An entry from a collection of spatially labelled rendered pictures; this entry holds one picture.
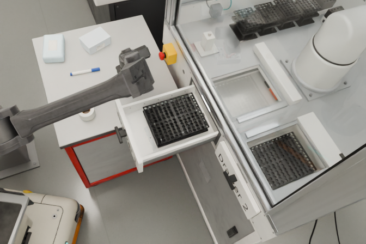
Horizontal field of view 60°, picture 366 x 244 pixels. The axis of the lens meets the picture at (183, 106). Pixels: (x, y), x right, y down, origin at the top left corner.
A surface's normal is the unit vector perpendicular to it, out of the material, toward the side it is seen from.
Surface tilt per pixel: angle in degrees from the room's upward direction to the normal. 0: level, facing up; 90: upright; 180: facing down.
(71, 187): 0
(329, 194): 90
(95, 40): 0
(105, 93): 47
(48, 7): 0
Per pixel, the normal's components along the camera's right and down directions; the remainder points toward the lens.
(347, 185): -0.92, 0.29
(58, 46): 0.11, -0.50
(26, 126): 0.07, 0.29
